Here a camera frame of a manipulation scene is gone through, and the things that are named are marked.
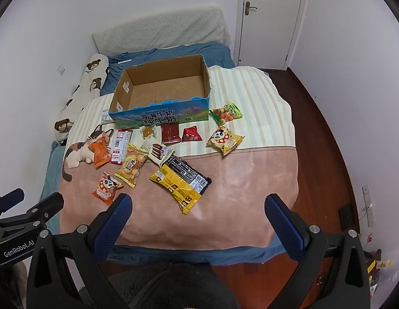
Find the egg yolk packet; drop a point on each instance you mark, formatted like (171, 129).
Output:
(147, 132)

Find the white door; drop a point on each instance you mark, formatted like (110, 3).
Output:
(270, 32)

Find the red panda snack packet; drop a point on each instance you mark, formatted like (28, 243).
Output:
(106, 190)

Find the small white stick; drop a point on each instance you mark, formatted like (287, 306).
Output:
(123, 61)

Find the red and white snack packet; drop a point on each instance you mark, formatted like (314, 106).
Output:
(120, 146)

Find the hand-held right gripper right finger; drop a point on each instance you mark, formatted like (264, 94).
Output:
(286, 228)

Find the printed cardboard box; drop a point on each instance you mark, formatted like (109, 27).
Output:
(160, 116)

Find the orange snack packet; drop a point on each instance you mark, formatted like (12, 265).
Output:
(99, 153)

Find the yellow panda snack packet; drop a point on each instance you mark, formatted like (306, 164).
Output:
(223, 140)

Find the grey quilted pillow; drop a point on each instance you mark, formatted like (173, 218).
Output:
(160, 32)

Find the blue bed sheet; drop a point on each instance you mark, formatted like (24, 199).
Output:
(173, 51)

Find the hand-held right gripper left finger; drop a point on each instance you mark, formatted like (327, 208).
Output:
(112, 228)

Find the calico cat plush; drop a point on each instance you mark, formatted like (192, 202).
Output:
(75, 154)

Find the small red snack packet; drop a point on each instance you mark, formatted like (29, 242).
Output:
(191, 134)

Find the bear print long pillow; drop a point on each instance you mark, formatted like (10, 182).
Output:
(86, 83)

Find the white power strip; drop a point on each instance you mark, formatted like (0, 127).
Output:
(367, 206)

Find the small white snack packet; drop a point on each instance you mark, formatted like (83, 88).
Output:
(105, 116)

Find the yellow round biscuit packet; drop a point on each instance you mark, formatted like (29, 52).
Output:
(131, 165)

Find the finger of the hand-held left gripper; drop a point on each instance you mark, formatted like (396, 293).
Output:
(12, 197)
(48, 205)

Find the white wall outlet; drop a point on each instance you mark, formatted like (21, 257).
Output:
(61, 69)

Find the dark red snack packet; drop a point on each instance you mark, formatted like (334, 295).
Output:
(170, 134)

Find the white chocolate biscuit packet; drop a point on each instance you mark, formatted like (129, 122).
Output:
(157, 151)

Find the striped pink blanket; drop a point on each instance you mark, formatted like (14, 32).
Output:
(234, 183)

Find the large yellow black snack packet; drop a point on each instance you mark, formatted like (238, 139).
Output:
(176, 180)

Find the yellow and white floor clutter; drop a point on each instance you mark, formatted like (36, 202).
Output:
(378, 265)

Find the green fruit candy packet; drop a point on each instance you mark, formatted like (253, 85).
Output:
(227, 112)

